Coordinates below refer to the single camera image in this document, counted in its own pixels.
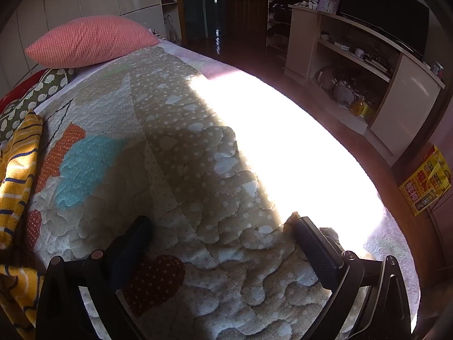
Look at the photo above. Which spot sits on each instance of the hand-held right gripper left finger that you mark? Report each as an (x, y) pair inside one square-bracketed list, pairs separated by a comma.
[(131, 246)]

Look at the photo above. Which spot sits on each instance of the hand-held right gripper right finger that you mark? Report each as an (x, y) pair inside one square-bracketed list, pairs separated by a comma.
[(316, 251)]

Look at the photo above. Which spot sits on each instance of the yellow striped sweater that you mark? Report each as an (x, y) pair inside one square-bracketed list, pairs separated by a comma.
[(19, 170)]

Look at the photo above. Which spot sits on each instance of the clothes shelf rack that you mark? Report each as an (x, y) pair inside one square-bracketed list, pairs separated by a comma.
[(279, 14)]

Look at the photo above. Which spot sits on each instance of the patchwork quilt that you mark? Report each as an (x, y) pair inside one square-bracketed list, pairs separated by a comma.
[(170, 141)]

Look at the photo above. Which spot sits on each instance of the yellow printed bag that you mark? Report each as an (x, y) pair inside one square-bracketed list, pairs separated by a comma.
[(423, 180)]

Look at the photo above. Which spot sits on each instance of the yellow pot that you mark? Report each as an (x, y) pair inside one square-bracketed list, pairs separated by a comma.
[(361, 109)]

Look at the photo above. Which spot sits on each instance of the beige television cabinet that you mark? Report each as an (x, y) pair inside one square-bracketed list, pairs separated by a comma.
[(400, 92)]

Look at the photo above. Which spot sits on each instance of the green patterned pillow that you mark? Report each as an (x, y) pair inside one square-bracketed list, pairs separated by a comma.
[(32, 95)]

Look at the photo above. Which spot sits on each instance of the red pillow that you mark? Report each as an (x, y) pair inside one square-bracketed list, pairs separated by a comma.
[(17, 89)]

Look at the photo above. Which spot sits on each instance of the pink ribbed pillow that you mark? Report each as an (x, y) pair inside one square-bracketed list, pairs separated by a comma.
[(92, 39)]

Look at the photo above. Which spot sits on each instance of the glass jar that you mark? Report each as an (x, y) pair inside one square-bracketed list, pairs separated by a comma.
[(437, 69)]

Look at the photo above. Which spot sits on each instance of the purple clock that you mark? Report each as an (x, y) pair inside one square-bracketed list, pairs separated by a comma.
[(329, 5)]

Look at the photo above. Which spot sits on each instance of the black television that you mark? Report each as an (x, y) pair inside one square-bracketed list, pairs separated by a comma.
[(382, 10)]

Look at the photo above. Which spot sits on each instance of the dark curtain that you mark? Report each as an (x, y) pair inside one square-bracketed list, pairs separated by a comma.
[(194, 3)]

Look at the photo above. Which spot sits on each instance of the wooden door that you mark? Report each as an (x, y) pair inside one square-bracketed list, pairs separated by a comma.
[(247, 3)]

